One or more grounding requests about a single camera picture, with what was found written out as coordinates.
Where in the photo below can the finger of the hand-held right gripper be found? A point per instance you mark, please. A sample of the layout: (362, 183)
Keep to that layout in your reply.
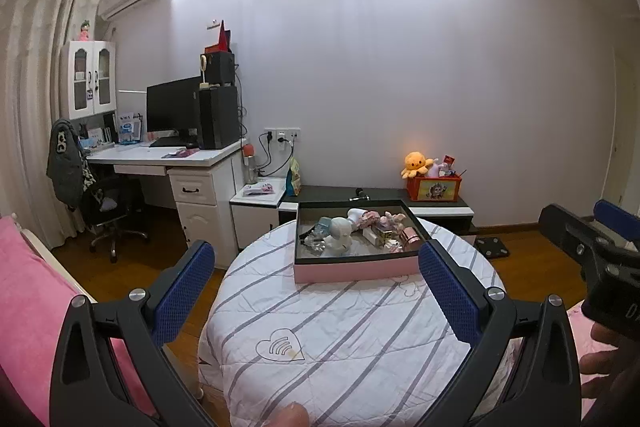
(620, 219)
(570, 232)

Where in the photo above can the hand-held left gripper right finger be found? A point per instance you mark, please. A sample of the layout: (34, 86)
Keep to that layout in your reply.
(450, 292)

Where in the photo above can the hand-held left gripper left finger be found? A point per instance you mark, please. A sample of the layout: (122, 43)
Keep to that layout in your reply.
(182, 292)

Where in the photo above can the rose gold bottle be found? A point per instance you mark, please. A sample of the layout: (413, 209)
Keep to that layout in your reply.
(411, 238)

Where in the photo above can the pink white block figure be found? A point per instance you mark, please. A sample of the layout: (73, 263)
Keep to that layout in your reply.
(394, 247)

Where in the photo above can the dark small rectangular box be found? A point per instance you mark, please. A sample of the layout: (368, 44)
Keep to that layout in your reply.
(389, 237)

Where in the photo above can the pink baby doll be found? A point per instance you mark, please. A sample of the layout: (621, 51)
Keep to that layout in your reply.
(392, 222)

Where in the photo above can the pink box with black rim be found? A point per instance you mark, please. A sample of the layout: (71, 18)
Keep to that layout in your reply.
(350, 269)

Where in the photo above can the pink block hand toy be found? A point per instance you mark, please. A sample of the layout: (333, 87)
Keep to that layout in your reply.
(372, 218)

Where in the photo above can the white astronaut figure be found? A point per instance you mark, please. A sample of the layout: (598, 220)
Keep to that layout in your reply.
(339, 237)

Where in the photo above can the person's right hand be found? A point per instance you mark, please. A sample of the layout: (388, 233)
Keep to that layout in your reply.
(607, 339)

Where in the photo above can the black bathroom scale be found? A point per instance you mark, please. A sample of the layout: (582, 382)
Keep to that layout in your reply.
(493, 248)

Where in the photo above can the white door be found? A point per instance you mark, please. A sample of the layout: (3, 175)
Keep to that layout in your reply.
(622, 132)

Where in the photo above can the white desk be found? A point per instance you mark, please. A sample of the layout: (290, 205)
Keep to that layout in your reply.
(200, 202)

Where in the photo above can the orange storage crate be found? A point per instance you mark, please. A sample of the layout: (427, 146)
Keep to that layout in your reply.
(434, 189)

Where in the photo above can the black white low cabinet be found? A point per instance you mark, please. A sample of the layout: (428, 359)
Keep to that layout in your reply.
(255, 217)

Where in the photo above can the black office chair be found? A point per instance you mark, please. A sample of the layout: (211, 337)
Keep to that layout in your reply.
(115, 212)

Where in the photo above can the pink plush toy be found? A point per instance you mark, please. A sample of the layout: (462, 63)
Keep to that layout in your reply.
(439, 168)

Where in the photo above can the pink packet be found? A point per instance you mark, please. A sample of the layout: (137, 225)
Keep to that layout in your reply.
(258, 190)

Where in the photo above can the red card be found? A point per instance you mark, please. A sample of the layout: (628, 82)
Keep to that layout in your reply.
(449, 160)

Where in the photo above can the black handheld device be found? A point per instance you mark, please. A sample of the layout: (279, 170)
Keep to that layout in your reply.
(360, 194)

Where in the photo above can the orange octopus plush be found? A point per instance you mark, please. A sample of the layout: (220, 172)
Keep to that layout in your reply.
(416, 163)

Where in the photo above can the pink notebook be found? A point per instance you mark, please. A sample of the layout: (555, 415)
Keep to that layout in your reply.
(177, 152)

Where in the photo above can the clear bottle with red cap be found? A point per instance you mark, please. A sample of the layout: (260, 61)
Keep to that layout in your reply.
(250, 167)

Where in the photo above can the black keyboard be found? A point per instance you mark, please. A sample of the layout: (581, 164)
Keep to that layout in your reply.
(167, 142)

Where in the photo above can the pink blanket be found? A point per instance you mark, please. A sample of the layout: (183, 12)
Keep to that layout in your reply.
(30, 277)

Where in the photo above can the yellow blue snack bag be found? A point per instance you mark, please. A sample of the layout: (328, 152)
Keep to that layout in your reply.
(293, 179)

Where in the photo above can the tan rounded object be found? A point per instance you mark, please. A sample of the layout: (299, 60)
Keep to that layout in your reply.
(290, 416)

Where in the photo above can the blue white box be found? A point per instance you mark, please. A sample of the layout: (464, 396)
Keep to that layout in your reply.
(131, 129)

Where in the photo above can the dark grey jacket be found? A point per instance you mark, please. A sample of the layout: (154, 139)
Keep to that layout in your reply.
(65, 162)

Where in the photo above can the black computer tower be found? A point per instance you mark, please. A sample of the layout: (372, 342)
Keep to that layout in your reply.
(220, 117)

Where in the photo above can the black computer monitor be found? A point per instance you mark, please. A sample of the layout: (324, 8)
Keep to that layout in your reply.
(172, 107)

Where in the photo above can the white desk lamp bar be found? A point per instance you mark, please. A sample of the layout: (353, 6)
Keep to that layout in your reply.
(132, 91)

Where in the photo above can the small cream desk fan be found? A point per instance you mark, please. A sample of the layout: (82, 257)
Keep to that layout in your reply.
(204, 69)

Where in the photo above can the black speaker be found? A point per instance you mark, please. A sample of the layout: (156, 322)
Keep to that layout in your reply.
(222, 69)

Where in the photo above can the cream curtain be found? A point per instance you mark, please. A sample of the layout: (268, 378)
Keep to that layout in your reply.
(30, 107)

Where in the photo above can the red triangular flag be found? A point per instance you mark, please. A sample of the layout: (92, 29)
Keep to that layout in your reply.
(220, 39)

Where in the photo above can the pink doll figurine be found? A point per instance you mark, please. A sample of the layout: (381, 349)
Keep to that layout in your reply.
(86, 32)

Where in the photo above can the white bed frame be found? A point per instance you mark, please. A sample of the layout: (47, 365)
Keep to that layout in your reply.
(50, 257)

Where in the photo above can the white wall socket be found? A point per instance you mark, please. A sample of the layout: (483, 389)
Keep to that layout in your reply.
(282, 135)

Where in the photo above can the white wall cabinet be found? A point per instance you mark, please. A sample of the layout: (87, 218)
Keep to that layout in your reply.
(87, 79)

